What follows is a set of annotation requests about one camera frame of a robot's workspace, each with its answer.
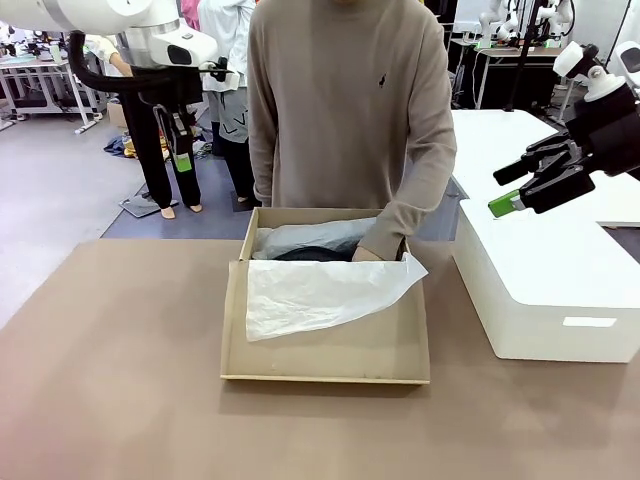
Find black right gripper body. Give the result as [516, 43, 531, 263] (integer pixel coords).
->
[566, 81, 640, 177]

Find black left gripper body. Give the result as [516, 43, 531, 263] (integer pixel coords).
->
[119, 66, 205, 115]

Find black leather buckle shoe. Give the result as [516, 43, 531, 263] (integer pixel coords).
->
[272, 244, 359, 263]

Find white tissue paper sheet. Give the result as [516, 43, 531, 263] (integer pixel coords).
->
[245, 216, 430, 343]

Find brown cardboard shoe box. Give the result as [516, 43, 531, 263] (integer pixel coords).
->
[220, 206, 433, 387]

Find person's right forearm beige sleeve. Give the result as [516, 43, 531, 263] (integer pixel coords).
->
[247, 137, 280, 208]

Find person's left forearm beige sleeve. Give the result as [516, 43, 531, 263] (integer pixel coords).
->
[356, 142, 458, 262]

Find small cardboard box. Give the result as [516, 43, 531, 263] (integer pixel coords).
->
[106, 101, 129, 129]

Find person's left hand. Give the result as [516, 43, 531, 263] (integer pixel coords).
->
[351, 246, 390, 264]

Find mannequin white jacket black trousers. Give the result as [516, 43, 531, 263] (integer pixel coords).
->
[96, 33, 205, 222]

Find pile of clothes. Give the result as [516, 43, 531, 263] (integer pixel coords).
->
[102, 133, 142, 160]

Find mannequin white shirt grey shorts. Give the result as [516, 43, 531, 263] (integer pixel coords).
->
[198, 0, 262, 204]

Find pink garment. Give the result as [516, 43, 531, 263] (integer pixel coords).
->
[180, 0, 202, 32]

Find white plastic storage bin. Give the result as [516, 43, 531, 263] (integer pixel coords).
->
[451, 197, 640, 365]

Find black stand pole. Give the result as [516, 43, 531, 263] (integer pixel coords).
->
[503, 0, 544, 113]

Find white curtain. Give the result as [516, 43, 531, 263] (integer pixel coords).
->
[603, 0, 640, 74]

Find brown top lab table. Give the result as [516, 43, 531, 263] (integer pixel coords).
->
[448, 38, 572, 112]

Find person in beige sweater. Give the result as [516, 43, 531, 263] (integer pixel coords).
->
[246, 0, 458, 263]

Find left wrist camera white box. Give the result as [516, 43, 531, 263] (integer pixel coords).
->
[199, 55, 237, 85]

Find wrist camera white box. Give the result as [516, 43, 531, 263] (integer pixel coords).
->
[199, 55, 237, 85]
[553, 41, 629, 102]

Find grey mannequin base plate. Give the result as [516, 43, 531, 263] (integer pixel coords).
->
[117, 191, 180, 219]

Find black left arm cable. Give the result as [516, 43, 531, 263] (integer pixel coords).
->
[66, 30, 167, 95]

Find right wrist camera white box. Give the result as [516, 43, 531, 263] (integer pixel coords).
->
[553, 41, 629, 102]

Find white frame lab desk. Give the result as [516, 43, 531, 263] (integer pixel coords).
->
[0, 48, 109, 135]

